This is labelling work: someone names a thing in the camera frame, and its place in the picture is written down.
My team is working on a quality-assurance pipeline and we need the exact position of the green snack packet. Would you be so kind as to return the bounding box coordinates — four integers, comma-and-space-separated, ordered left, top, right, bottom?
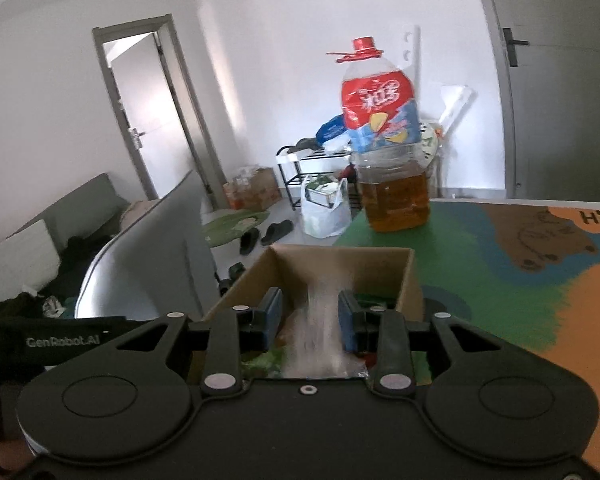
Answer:
242, 347, 286, 378

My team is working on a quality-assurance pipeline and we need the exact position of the white snack packet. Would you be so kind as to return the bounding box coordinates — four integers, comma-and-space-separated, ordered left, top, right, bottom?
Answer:
282, 271, 367, 379

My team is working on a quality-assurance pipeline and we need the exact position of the person left hand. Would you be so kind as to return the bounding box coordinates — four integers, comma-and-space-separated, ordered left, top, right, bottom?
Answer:
0, 408, 37, 476

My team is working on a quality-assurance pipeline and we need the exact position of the open cardboard box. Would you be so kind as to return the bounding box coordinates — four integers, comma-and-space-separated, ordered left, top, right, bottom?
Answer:
187, 242, 426, 386

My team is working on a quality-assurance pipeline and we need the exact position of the white pillow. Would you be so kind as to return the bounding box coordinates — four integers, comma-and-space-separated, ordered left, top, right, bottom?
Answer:
0, 230, 60, 302

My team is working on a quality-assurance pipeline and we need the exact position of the black slipper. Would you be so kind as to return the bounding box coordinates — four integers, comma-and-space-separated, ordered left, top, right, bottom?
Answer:
239, 228, 260, 256
261, 219, 294, 247

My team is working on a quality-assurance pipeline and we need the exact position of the grey chair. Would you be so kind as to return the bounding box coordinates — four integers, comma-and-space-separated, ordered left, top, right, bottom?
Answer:
74, 170, 220, 321

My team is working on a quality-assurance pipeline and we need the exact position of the green floor mat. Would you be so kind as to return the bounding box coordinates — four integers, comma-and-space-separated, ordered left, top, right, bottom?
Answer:
202, 210, 270, 247

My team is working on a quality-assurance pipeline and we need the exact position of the white plastic bag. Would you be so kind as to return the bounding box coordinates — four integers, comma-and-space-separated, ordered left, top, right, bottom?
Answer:
301, 174, 352, 240

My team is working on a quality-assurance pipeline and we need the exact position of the grey sofa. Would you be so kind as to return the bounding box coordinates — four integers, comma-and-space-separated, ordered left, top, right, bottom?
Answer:
0, 174, 130, 318

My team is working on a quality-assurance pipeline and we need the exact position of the brown box on floor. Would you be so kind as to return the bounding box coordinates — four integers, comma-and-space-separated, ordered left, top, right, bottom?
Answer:
223, 166, 282, 212

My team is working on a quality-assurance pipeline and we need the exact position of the colourful cartoon table mat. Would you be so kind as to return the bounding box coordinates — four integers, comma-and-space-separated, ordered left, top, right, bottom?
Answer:
337, 200, 600, 471

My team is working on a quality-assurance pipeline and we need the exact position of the black shoe rack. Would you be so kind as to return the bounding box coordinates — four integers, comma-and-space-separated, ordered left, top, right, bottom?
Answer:
275, 145, 362, 211

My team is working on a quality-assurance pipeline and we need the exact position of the panda pattern cushion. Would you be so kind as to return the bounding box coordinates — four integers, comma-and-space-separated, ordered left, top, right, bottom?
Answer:
417, 122, 443, 168

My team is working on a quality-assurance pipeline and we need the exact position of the blue bag on rack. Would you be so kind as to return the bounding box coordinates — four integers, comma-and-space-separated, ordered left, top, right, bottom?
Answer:
315, 114, 348, 146

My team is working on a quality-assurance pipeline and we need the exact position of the large cooking oil bottle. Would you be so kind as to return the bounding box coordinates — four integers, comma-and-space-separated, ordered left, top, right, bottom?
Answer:
336, 37, 430, 233

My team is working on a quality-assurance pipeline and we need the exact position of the open white door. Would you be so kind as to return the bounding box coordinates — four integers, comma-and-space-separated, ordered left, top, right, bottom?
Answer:
93, 14, 227, 210

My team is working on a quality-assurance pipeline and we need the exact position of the grey door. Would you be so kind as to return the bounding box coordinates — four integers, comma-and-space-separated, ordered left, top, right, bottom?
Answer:
481, 0, 600, 203

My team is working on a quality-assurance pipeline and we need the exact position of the black door handle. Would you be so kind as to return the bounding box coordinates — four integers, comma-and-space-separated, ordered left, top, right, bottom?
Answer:
502, 27, 530, 67

